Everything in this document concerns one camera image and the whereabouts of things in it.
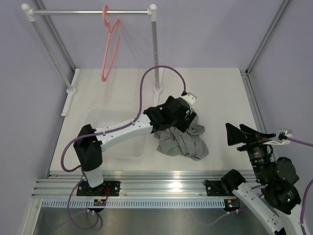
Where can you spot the white slotted cable duct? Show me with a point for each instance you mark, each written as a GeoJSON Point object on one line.
{"type": "Point", "coordinates": [135, 203]}

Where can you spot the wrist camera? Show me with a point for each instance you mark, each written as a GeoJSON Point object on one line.
{"type": "Point", "coordinates": [189, 98]}
{"type": "Point", "coordinates": [281, 138]}

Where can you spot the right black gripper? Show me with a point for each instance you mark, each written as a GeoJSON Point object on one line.
{"type": "Point", "coordinates": [235, 135]}

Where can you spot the white plastic basket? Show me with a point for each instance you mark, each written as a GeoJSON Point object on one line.
{"type": "Point", "coordinates": [132, 149]}

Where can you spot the left aluminium frame post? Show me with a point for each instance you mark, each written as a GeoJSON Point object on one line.
{"type": "Point", "coordinates": [58, 41]}

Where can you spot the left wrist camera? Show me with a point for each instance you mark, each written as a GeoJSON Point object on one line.
{"type": "Point", "coordinates": [189, 98]}

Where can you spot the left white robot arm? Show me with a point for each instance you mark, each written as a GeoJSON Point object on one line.
{"type": "Point", "coordinates": [92, 142]}

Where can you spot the white clothes rack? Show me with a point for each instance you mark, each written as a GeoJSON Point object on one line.
{"type": "Point", "coordinates": [71, 86]}

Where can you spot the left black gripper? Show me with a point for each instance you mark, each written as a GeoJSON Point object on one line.
{"type": "Point", "coordinates": [181, 124]}

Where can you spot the aluminium mounting rail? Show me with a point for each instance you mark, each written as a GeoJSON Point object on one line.
{"type": "Point", "coordinates": [134, 184]}

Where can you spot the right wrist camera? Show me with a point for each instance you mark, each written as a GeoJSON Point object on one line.
{"type": "Point", "coordinates": [281, 138]}

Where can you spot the right aluminium frame post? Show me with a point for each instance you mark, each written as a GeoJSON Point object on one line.
{"type": "Point", "coordinates": [268, 35]}

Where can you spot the grey t shirt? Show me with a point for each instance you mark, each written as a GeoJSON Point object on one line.
{"type": "Point", "coordinates": [173, 142]}

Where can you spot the pink plastic hanger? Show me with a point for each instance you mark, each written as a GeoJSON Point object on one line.
{"type": "Point", "coordinates": [112, 44]}

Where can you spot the aluminium frame post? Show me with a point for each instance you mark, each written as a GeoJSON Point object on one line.
{"type": "Point", "coordinates": [268, 35]}
{"type": "Point", "coordinates": [58, 41]}

